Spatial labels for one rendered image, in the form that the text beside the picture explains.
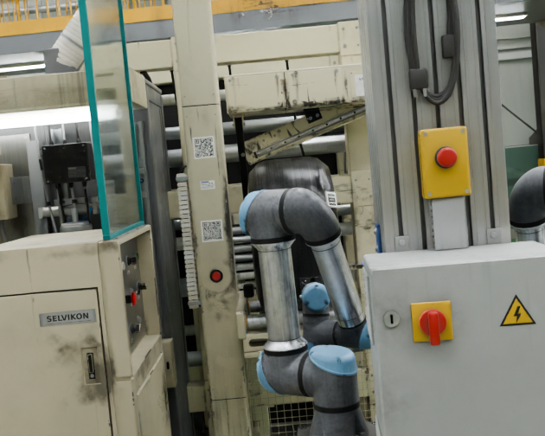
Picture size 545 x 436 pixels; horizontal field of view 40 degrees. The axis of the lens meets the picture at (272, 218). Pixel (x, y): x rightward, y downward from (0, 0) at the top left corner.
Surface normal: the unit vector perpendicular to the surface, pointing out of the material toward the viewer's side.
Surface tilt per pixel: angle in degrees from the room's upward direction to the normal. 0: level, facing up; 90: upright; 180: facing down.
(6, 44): 90
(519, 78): 90
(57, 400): 90
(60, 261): 90
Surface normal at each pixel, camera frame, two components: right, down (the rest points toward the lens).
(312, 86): 0.00, 0.07
